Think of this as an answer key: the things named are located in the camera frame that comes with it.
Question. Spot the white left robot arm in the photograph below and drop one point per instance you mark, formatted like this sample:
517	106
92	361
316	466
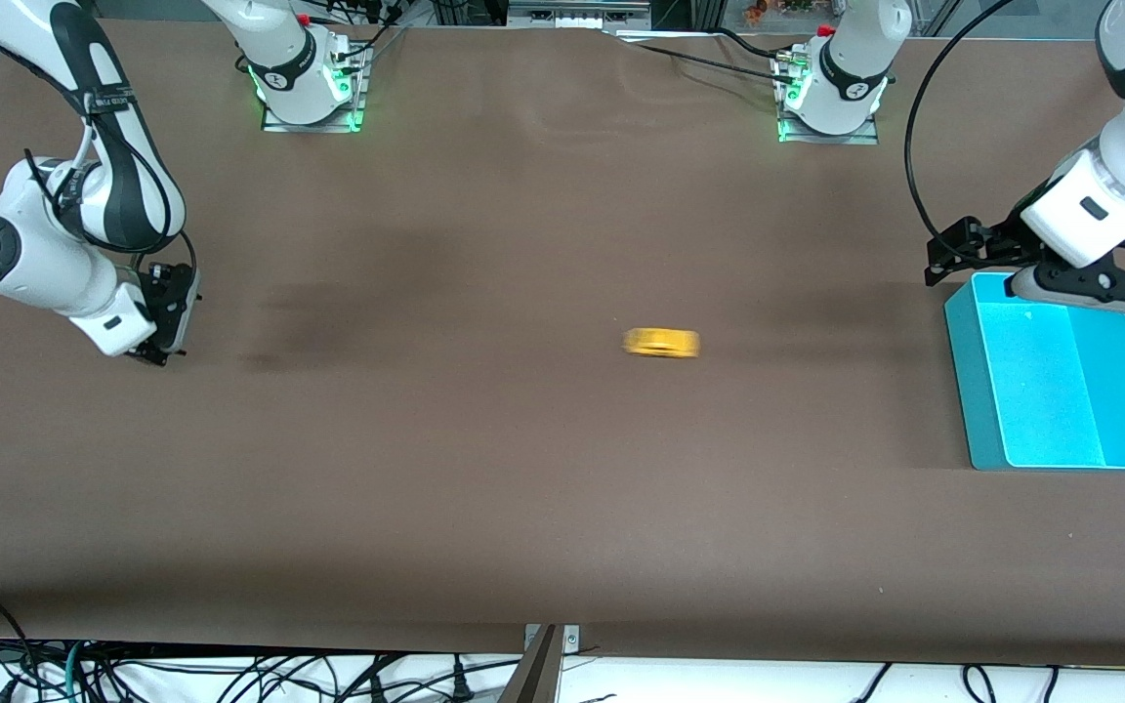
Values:
846	88

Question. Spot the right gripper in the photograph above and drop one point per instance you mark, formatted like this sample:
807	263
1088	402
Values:
172	298

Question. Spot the grey metal background box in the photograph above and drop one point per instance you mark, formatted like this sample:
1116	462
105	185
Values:
577	12

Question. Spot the yellow toy beetle car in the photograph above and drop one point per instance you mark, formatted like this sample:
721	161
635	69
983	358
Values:
660	343

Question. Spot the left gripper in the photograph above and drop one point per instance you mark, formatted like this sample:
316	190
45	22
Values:
999	243

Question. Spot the cyan plastic storage bin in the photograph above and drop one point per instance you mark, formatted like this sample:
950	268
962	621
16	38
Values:
1041	391

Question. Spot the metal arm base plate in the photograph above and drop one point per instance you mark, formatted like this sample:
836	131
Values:
831	139
359	93

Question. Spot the dark support beam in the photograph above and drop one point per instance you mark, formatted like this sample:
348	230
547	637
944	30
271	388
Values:
533	679

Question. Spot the small metal table bracket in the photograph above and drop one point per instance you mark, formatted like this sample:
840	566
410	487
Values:
572	640

